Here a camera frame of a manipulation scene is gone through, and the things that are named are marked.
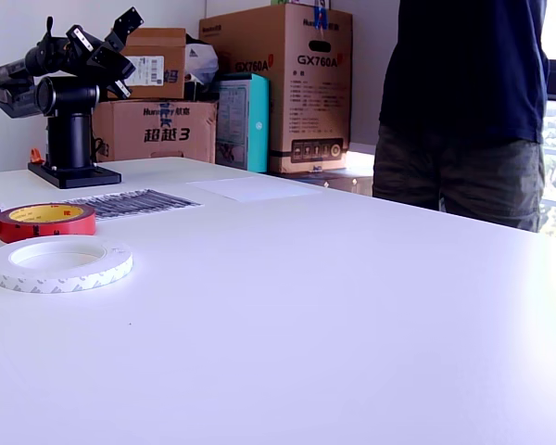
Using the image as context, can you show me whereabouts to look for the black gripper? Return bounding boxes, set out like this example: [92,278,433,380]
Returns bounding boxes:
[66,23,136,99]

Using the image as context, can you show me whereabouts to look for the red tape roll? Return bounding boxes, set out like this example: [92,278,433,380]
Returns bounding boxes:
[0,202,97,245]

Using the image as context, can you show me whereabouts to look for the white tape roll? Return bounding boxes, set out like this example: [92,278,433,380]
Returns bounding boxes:
[0,235,134,295]

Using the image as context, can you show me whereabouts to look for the small labelled cardboard box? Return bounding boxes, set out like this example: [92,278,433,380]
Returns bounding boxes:
[120,27,188,101]

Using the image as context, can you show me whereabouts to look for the wide brown cardboard box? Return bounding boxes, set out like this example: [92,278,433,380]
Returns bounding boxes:
[91,99,219,164]

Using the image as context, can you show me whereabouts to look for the white plastic bag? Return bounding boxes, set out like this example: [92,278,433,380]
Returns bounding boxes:
[184,32,221,87]

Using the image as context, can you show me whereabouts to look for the black scribbled paper sheet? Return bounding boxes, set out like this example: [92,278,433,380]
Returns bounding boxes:
[62,188,205,223]

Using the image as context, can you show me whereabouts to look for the teal box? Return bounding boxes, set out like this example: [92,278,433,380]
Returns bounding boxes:
[214,72,271,173]

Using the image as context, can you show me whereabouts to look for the plain white paper sheet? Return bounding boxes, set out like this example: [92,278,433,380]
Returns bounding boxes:
[186,175,323,204]

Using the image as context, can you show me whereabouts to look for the tall GX760A cardboard box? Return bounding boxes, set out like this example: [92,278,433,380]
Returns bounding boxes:
[197,3,354,175]

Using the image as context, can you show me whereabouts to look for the blue red tag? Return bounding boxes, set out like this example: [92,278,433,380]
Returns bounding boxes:
[312,0,330,32]

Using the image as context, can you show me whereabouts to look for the person in dark shirt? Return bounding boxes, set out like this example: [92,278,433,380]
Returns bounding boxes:
[372,0,551,233]

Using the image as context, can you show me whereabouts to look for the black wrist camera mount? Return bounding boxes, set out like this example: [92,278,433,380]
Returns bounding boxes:
[102,6,146,45]

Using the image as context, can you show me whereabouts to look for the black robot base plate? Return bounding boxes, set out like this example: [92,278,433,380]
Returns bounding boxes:
[27,160,122,190]

